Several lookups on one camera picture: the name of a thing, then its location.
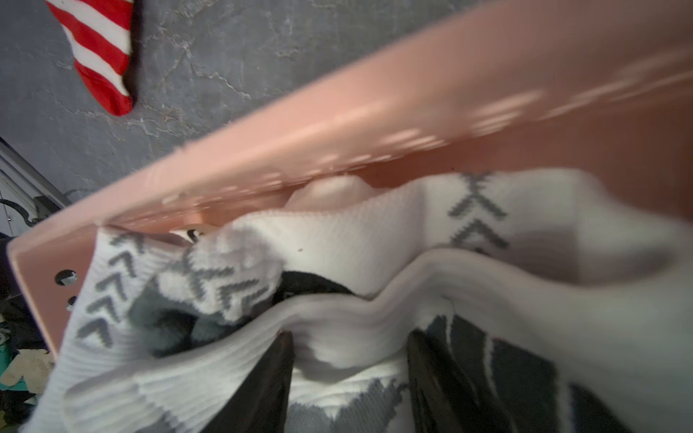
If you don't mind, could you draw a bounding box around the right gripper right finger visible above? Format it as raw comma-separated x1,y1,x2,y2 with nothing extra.
407,330,510,432

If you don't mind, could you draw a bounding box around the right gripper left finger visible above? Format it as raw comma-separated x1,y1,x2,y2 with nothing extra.
202,331,295,433

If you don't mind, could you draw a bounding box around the white sock grey emblem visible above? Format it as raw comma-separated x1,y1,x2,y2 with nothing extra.
280,313,635,433

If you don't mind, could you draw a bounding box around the white sock black pattern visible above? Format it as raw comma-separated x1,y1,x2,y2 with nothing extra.
21,167,693,433

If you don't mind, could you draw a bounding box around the santa striped small sock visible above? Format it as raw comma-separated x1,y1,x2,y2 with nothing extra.
46,0,135,117

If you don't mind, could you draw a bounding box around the pink plastic basket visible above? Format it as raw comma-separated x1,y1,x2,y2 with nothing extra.
9,1,692,352

